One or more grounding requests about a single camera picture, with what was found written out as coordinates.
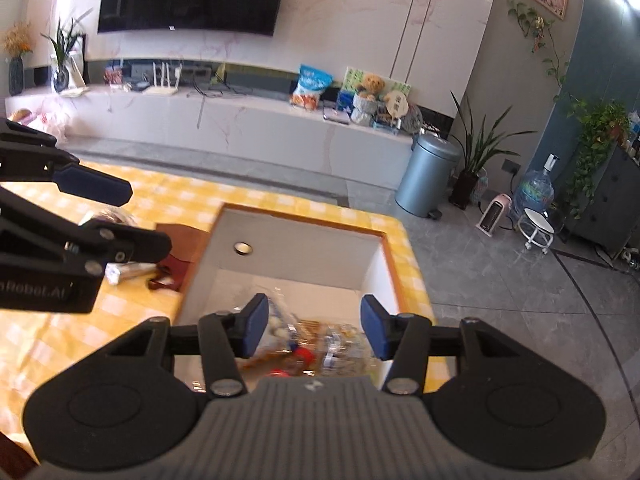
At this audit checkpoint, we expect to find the dark vase with orange flowers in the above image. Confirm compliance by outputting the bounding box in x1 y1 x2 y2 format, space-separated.
0 21 33 97

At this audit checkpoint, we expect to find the orange cardboard box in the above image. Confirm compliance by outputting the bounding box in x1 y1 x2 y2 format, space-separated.
175 202 437 396

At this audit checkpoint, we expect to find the blue snack bag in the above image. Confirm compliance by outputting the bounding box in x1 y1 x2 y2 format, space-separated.
291 64 334 111

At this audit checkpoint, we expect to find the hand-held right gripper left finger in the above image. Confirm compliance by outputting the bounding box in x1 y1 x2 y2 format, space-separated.
106 293 271 400

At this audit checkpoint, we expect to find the grey pedal trash bin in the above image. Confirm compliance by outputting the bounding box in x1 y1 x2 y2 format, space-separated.
395 132 462 218

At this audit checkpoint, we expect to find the round paper fan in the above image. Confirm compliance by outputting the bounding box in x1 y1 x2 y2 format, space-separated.
381 91 410 131

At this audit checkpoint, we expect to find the dark grey cabinet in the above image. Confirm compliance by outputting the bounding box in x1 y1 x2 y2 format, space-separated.
567 142 640 261

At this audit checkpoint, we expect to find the tall leafy potted plant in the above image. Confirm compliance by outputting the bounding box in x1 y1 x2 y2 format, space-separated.
447 91 538 211

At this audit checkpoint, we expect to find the bushy potted vine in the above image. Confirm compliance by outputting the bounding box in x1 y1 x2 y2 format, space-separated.
565 95 633 221

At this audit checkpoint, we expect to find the green plant in glass vase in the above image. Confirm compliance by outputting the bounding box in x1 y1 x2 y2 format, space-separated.
41 8 95 93

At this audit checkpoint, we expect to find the white router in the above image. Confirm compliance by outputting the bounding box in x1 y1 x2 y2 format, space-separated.
142 60 181 96

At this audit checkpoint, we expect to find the teddy bear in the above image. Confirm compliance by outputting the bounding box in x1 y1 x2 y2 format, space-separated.
351 74 387 127

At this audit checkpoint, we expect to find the pink space heater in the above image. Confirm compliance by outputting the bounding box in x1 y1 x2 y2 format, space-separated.
475 192 513 236

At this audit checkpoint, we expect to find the white marble television console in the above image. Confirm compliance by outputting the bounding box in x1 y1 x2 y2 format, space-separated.
5 57 418 191

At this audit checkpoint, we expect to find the white round stool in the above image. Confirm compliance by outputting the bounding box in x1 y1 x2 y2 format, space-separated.
517 207 557 253

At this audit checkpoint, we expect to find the dark red leather pouch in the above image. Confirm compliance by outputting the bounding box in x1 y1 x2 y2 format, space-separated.
147 223 211 292

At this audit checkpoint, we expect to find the row of bottles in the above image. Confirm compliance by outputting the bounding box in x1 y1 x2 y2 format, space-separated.
622 110 640 161

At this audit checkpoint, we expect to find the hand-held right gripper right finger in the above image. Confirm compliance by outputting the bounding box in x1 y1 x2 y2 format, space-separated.
360 294 522 396

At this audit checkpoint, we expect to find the dark framed picture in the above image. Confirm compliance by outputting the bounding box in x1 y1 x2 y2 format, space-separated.
67 34 90 88

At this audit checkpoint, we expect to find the clear brown snack packet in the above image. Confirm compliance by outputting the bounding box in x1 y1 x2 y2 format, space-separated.
312 321 386 377

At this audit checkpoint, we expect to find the pale yellow snack packet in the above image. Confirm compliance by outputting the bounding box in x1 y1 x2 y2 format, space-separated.
265 297 301 346

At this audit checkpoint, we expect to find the blue water jug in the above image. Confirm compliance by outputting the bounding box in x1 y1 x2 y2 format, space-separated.
512 154 556 226

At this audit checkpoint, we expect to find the black cable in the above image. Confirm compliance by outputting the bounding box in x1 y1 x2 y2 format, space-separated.
187 77 251 100

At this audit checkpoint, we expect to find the hanging vine plant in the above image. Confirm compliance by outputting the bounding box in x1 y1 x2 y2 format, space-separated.
507 0 571 103

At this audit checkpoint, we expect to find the green picture board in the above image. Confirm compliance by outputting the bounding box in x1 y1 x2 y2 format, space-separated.
342 66 412 103

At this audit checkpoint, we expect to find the white pink plastic bag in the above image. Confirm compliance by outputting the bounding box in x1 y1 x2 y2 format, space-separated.
25 110 71 141

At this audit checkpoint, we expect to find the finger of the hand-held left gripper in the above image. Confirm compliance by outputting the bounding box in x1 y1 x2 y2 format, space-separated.
0 187 173 266
0 119 134 207

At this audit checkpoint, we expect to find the clear plastic bag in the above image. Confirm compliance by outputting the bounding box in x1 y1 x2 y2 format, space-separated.
402 102 425 133

